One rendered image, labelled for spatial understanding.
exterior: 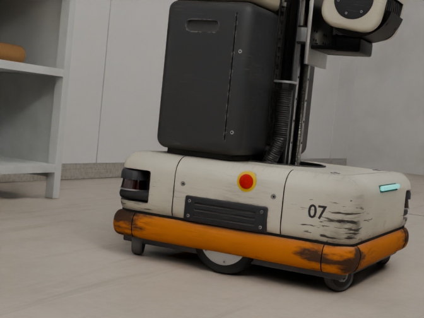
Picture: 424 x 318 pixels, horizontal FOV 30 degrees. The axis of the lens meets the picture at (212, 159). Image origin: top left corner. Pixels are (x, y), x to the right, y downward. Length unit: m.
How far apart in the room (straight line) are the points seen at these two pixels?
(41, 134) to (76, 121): 0.78
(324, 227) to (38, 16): 1.83
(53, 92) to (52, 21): 0.29
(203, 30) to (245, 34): 0.12
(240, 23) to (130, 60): 2.44
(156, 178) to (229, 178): 0.21
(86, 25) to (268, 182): 2.31
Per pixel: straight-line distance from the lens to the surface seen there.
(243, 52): 2.01
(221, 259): 2.00
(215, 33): 2.05
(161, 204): 2.06
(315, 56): 2.20
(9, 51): 3.16
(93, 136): 4.19
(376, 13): 2.08
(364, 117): 8.36
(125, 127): 4.43
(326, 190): 1.88
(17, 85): 3.38
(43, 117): 3.29
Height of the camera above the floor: 0.40
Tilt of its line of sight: 3 degrees down
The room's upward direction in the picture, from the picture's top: 6 degrees clockwise
